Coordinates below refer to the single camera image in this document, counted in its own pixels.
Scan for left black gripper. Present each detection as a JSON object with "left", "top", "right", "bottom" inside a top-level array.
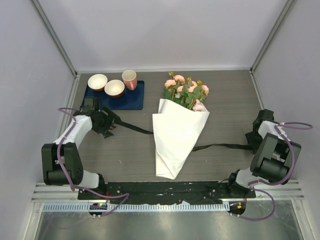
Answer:
[{"left": 93, "top": 106, "right": 121, "bottom": 138}]

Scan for black ribbon gold letters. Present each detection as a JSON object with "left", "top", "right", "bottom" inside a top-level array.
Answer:
[{"left": 114, "top": 118, "right": 253, "bottom": 152}]

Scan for white wrapping paper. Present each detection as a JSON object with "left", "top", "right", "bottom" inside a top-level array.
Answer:
[{"left": 152, "top": 98, "right": 210, "bottom": 180}]

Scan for pink fake flower stem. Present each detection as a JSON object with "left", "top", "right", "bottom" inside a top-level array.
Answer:
[{"left": 163, "top": 72, "right": 186, "bottom": 104}]

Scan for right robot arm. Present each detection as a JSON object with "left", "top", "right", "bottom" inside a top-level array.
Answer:
[{"left": 225, "top": 109, "right": 302, "bottom": 198}]

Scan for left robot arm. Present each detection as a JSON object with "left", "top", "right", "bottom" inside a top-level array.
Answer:
[{"left": 41, "top": 97, "right": 115, "bottom": 200}]

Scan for blue tray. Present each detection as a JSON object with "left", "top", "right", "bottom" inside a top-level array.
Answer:
[{"left": 84, "top": 80, "right": 145, "bottom": 110}]

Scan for white bowl orange outside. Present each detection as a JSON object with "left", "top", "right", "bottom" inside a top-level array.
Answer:
[{"left": 87, "top": 74, "right": 108, "bottom": 92}]

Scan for pink mug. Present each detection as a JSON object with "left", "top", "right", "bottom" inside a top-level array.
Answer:
[{"left": 121, "top": 70, "right": 138, "bottom": 91}]

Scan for aluminium frame rail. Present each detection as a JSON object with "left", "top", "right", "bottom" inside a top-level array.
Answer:
[{"left": 31, "top": 180, "right": 305, "bottom": 203}]

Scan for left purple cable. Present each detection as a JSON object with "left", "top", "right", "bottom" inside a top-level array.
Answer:
[{"left": 57, "top": 107, "right": 131, "bottom": 217}]

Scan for white slotted cable duct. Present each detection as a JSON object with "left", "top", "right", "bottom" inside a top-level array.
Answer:
[{"left": 42, "top": 201, "right": 230, "bottom": 213}]

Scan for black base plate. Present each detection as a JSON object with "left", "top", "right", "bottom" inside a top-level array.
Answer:
[{"left": 76, "top": 180, "right": 257, "bottom": 206}]

